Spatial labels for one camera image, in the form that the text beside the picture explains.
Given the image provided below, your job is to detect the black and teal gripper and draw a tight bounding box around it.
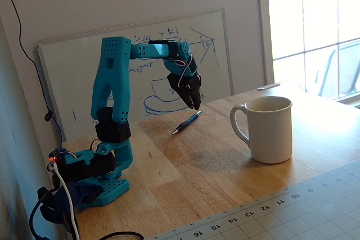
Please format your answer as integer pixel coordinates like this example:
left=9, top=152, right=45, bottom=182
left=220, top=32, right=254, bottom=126
left=164, top=53, right=204, bottom=111

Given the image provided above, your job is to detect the dark blue ballpoint pen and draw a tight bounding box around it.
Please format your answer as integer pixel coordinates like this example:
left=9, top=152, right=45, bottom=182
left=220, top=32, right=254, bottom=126
left=172, top=110, right=203, bottom=135

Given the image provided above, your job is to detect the white ceramic mug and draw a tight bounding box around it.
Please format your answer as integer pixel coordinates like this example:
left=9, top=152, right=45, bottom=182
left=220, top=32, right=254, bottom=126
left=229, top=96, right=293, bottom=165

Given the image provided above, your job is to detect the small white stick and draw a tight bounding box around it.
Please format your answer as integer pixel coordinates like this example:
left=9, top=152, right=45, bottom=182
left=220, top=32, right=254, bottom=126
left=257, top=82, right=281, bottom=90

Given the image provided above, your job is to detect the whiteboard with blue writing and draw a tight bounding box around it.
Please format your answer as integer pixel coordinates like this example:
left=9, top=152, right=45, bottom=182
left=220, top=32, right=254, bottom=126
left=37, top=8, right=234, bottom=142

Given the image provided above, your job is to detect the white framed window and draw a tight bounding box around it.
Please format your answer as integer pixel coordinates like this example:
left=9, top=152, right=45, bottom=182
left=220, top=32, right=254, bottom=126
left=257, top=0, right=360, bottom=108

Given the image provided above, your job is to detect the blue table clamp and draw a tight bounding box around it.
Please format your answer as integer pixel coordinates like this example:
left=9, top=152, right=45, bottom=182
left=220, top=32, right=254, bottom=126
left=40, top=182, right=104, bottom=225

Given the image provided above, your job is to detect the controller board with red light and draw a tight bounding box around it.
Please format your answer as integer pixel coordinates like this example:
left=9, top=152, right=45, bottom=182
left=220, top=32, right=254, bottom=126
left=48, top=147, right=64, bottom=168

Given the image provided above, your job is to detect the grey patio chair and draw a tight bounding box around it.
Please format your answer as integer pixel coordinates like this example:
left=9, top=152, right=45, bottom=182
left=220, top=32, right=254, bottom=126
left=314, top=40, right=360, bottom=100

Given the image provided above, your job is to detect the grey gridded cutting mat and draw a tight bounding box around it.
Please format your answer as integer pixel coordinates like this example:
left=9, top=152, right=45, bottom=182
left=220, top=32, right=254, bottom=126
left=146, top=160, right=360, bottom=240

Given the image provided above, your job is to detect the red white black servo wire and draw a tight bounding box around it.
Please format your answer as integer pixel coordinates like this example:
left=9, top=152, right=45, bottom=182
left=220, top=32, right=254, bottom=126
left=174, top=51, right=195, bottom=89

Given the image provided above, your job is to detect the black power cable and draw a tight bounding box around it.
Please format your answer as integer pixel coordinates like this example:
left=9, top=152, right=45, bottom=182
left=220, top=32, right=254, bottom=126
left=29, top=186, right=146, bottom=240

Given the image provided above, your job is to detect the white usb cable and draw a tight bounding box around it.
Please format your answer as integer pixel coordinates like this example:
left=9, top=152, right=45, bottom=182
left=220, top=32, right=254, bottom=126
left=53, top=162, right=81, bottom=240

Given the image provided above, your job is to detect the thin dark wall cable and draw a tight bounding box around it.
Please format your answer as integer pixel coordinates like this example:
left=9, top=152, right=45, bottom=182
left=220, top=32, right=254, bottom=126
left=4, top=0, right=64, bottom=143

